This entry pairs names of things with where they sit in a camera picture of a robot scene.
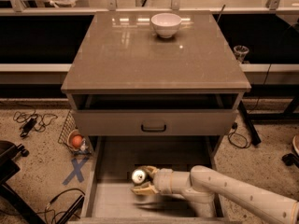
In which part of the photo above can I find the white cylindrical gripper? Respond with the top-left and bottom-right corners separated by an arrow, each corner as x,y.
131,165 -> 191,196

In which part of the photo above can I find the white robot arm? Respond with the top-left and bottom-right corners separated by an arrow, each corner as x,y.
131,165 -> 299,224

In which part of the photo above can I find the open grey middle drawer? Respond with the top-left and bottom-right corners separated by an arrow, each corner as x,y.
72,136 -> 240,224

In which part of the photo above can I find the grey top drawer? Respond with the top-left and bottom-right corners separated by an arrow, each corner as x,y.
70,94 -> 241,137

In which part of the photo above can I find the grey drawer cabinet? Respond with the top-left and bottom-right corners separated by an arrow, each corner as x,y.
61,10 -> 252,146

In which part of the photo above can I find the blue tape cross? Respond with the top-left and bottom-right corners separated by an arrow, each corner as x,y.
63,157 -> 89,186

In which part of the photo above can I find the orange ball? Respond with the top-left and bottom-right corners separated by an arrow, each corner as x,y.
71,134 -> 82,148

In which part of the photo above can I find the black metal leg bar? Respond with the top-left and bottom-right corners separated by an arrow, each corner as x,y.
238,102 -> 261,147

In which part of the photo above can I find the black office chair base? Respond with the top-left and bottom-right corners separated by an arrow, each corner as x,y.
0,139 -> 48,224

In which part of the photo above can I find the white ceramic bowl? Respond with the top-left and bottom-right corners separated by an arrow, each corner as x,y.
150,13 -> 181,38

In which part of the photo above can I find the clear glass cup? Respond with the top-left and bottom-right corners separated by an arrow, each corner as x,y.
234,45 -> 249,63

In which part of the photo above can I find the black drawer handle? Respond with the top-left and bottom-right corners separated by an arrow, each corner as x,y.
141,124 -> 167,133

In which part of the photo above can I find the black cables lower left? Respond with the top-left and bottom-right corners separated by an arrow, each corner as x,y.
36,188 -> 86,224

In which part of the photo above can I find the wire basket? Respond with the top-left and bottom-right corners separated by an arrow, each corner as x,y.
58,112 -> 91,156

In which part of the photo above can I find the black cable on right floor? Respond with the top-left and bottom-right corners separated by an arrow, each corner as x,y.
227,121 -> 252,149

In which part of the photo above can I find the black power adapter with cable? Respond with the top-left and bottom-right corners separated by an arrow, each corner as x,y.
13,110 -> 58,138

